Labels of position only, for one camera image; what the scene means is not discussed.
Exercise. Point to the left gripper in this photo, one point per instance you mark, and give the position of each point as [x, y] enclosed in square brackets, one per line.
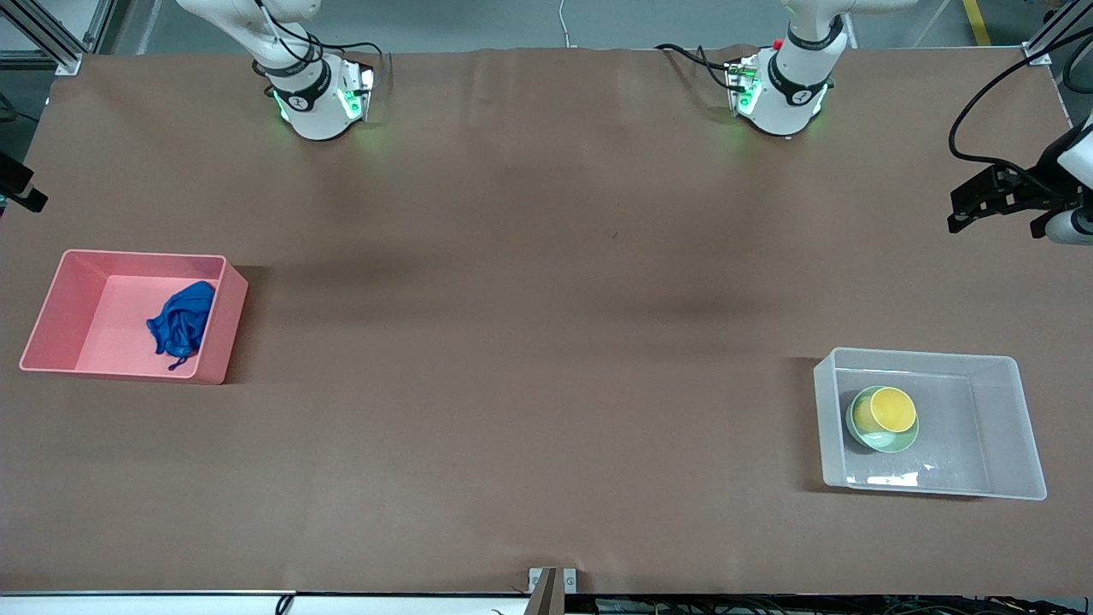
[1025, 190]

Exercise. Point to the yellow plastic cup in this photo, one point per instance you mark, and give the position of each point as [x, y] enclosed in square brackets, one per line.
[892, 410]

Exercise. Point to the clear plastic storage box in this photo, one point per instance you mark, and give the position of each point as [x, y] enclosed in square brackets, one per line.
[1008, 461]

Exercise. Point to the mint green bowl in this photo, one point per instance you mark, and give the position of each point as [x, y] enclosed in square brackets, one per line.
[879, 442]

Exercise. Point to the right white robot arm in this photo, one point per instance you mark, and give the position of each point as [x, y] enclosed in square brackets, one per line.
[316, 111]

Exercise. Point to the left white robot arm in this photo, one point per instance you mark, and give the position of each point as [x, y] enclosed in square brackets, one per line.
[786, 94]

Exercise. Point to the pink plastic bin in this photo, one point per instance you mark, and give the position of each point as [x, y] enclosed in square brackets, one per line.
[102, 333]

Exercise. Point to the crumpled blue cloth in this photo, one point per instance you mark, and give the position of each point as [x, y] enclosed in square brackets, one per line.
[181, 325]

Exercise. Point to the brown table cover sheet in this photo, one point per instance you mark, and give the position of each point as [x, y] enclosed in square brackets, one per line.
[512, 342]

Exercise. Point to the aluminium frame post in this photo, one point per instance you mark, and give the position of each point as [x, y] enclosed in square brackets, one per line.
[67, 60]
[1046, 43]

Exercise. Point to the white table edge rail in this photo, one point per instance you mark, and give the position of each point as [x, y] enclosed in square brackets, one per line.
[171, 605]

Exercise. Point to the metal table edge bracket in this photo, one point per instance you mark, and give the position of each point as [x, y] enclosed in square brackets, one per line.
[546, 594]

